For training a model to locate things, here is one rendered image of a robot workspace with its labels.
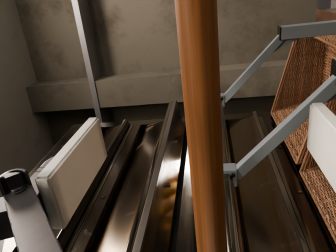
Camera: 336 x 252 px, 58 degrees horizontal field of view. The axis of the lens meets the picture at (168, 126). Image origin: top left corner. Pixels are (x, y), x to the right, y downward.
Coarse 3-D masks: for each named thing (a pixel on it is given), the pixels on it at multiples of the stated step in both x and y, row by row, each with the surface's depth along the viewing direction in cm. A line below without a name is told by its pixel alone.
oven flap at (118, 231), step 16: (160, 128) 177; (144, 144) 167; (128, 160) 158; (144, 160) 149; (128, 176) 141; (144, 176) 134; (128, 192) 128; (112, 208) 123; (128, 208) 117; (112, 224) 113; (128, 224) 108; (96, 240) 109; (112, 240) 104
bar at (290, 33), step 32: (288, 32) 97; (320, 32) 96; (256, 64) 104; (224, 96) 110; (320, 96) 58; (224, 128) 87; (288, 128) 61; (224, 160) 71; (256, 160) 65; (224, 192) 61
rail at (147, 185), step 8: (168, 104) 175; (168, 112) 163; (160, 136) 138; (160, 144) 132; (152, 160) 120; (152, 168) 115; (144, 192) 102; (144, 200) 98; (136, 216) 92; (136, 224) 88; (136, 232) 86; (128, 240) 83; (128, 248) 81
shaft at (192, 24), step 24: (192, 0) 20; (216, 0) 21; (192, 24) 21; (216, 24) 22; (192, 48) 22; (216, 48) 22; (192, 72) 22; (216, 72) 23; (192, 96) 23; (216, 96) 23; (192, 120) 24; (216, 120) 24; (192, 144) 25; (216, 144) 25; (192, 168) 26; (216, 168) 26; (192, 192) 28; (216, 192) 27; (216, 216) 28; (216, 240) 29
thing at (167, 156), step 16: (176, 112) 171; (176, 128) 161; (176, 144) 153; (160, 160) 118; (176, 160) 145; (160, 176) 112; (176, 176) 138; (160, 192) 108; (144, 208) 94; (160, 208) 104; (144, 224) 87; (160, 224) 100; (144, 240) 83; (160, 240) 97
